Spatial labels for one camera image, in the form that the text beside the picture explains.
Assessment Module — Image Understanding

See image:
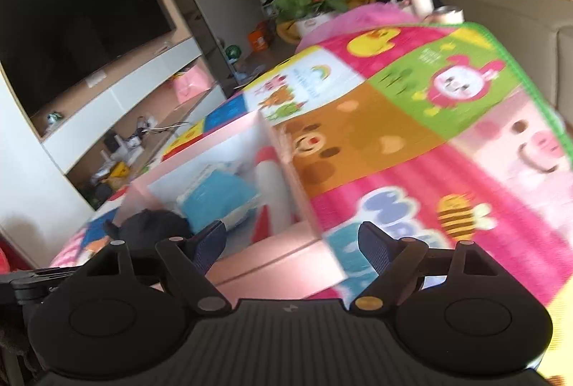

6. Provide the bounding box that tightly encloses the black plush toy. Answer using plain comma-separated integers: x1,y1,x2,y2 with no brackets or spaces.
104,209,193,252

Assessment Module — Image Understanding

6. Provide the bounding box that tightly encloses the beige sofa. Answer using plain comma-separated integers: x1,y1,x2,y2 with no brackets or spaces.
430,0,573,131

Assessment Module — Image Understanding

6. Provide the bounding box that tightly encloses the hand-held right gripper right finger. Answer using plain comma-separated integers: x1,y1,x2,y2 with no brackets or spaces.
349,221,493,316

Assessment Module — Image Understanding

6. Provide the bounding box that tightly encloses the colourful printed play mat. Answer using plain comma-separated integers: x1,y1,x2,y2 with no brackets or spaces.
47,23,573,386

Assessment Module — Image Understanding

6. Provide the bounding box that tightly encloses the pink blanket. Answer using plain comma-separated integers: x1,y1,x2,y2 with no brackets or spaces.
295,3,422,51

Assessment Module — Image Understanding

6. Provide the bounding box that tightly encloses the silver metal cup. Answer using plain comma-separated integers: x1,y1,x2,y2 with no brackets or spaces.
430,5,464,25

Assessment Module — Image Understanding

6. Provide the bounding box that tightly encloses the orange box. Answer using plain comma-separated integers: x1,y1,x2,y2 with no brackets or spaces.
248,30,269,52

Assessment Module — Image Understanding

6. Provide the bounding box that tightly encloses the blue packet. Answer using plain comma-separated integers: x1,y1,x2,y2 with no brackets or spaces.
177,164,263,235

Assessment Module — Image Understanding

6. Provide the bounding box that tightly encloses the white red bottle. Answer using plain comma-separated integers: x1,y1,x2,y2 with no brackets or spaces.
251,144,296,243

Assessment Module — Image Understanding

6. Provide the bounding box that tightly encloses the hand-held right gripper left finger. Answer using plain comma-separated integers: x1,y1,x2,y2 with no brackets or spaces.
87,220,233,316

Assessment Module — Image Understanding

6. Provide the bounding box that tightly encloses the black television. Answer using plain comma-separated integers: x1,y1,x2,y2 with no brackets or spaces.
0,0,177,118

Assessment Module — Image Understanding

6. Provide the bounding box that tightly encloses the pink cardboard box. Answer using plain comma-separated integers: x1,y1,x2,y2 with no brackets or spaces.
119,111,350,299

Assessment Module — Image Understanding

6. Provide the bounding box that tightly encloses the white television cabinet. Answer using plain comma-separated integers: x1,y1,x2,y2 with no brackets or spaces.
0,0,229,243

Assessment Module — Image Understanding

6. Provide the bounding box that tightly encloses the pink gift bag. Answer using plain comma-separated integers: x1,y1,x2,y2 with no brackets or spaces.
172,70,211,105

